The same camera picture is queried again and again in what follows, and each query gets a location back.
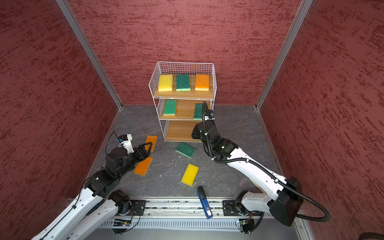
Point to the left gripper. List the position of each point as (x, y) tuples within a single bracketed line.
[(139, 151)]

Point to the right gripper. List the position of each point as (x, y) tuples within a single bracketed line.
[(197, 129)]

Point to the dark green sponge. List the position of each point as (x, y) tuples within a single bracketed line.
[(185, 150), (183, 83), (198, 112)]

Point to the bright green sponge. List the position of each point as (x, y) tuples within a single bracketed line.
[(170, 107)]

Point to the orange sponge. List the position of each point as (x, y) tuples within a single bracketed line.
[(142, 167), (202, 83), (153, 140)]

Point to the white wire shelf rack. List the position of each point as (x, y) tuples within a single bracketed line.
[(179, 68)]

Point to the yellow sponge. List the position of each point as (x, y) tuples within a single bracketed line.
[(165, 83), (190, 175)]

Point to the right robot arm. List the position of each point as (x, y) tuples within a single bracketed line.
[(283, 198)]

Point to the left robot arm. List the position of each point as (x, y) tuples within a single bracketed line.
[(98, 200)]

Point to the bottom wooden shelf board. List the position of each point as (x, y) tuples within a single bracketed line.
[(180, 131)]

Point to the wooden shelf board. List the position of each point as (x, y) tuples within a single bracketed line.
[(190, 95), (180, 131), (184, 111)]

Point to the middle wooden shelf board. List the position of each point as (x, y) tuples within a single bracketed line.
[(184, 111)]

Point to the top wooden shelf board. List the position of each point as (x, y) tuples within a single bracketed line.
[(190, 95)]

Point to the dark green sponge top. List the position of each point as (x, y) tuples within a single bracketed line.
[(185, 150)]

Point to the blue black stapler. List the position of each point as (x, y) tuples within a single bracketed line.
[(204, 202)]

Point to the left circuit board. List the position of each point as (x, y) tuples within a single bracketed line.
[(121, 223)]

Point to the circuit board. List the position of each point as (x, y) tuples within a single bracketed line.
[(246, 226), (121, 223)]

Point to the right circuit board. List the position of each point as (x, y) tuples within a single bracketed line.
[(246, 226)]

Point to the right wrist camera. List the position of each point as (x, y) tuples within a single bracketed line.
[(209, 115)]

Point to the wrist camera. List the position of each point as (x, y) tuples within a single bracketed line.
[(209, 115), (126, 142)]

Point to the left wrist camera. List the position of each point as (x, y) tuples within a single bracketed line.
[(126, 142)]

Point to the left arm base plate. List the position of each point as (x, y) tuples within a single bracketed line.
[(135, 208)]

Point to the aluminium mounting rail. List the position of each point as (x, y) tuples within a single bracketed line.
[(191, 208)]

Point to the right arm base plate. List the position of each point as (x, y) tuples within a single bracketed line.
[(233, 209)]

